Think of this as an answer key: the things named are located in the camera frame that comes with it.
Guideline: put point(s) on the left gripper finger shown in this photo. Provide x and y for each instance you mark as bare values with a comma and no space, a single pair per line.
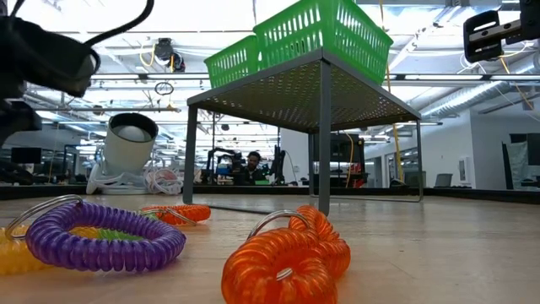
17,118

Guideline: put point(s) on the black background robot arm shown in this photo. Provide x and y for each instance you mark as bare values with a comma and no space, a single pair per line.
223,160
277,164

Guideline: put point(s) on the black monitor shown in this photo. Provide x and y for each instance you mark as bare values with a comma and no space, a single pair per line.
26,155

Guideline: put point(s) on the green plastic mesh basket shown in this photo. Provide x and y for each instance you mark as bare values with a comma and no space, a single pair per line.
232,63
304,34

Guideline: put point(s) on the grey perforated metal shelf riser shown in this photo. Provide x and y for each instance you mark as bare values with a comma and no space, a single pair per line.
295,97

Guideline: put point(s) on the seated person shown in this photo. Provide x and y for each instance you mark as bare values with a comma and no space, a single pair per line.
253,173

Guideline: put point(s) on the black aluminium extrusion frame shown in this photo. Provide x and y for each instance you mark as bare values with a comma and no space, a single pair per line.
63,191

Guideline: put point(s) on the black overhead camera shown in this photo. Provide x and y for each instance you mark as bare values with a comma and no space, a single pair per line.
163,48

